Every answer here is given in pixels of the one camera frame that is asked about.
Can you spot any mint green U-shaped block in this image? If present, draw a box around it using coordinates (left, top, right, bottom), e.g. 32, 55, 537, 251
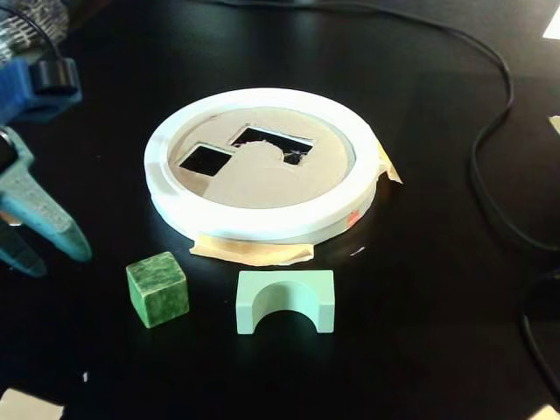
234, 269, 336, 336

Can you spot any thin black camera cable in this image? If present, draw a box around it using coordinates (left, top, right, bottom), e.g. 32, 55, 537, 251
0, 3, 63, 62

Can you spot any dark green wooden cube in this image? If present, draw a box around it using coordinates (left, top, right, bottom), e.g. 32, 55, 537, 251
125, 251, 191, 329

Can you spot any long beige masking tape strip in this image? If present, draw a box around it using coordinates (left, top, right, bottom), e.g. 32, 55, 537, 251
188, 234, 316, 267

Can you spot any white paper sheet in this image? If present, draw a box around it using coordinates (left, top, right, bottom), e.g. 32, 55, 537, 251
542, 7, 560, 40

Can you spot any looped black cable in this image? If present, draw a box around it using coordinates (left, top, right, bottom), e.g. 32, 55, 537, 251
521, 269, 560, 406

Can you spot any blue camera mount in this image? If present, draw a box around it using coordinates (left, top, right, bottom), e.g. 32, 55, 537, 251
0, 59, 83, 126

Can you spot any long black cable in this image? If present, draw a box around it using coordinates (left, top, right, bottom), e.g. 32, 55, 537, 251
192, 0, 560, 254

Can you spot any patterned grey cloth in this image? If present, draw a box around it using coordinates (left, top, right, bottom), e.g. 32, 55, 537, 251
0, 0, 70, 63

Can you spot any teal gripper with motor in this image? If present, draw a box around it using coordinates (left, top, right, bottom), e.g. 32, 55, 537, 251
0, 125, 94, 278

